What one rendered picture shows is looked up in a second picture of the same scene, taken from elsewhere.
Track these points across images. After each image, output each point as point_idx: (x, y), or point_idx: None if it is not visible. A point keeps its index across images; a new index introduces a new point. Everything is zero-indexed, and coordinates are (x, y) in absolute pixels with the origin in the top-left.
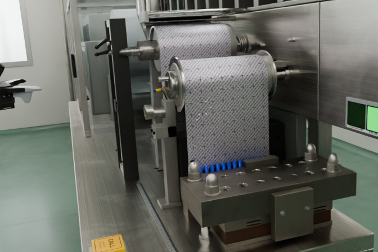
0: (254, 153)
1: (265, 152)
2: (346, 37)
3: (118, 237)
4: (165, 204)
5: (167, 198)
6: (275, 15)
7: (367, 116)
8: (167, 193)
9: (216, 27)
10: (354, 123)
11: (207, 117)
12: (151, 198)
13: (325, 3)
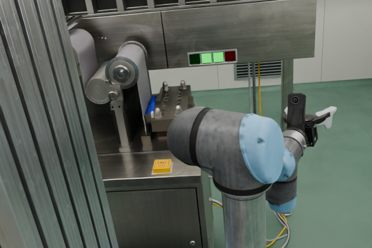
0: (149, 97)
1: (150, 94)
2: (182, 26)
3: (158, 160)
4: (129, 146)
5: (127, 143)
6: (119, 19)
7: (201, 58)
8: (127, 139)
9: (83, 32)
10: (194, 62)
11: (141, 84)
12: (110, 152)
13: (165, 11)
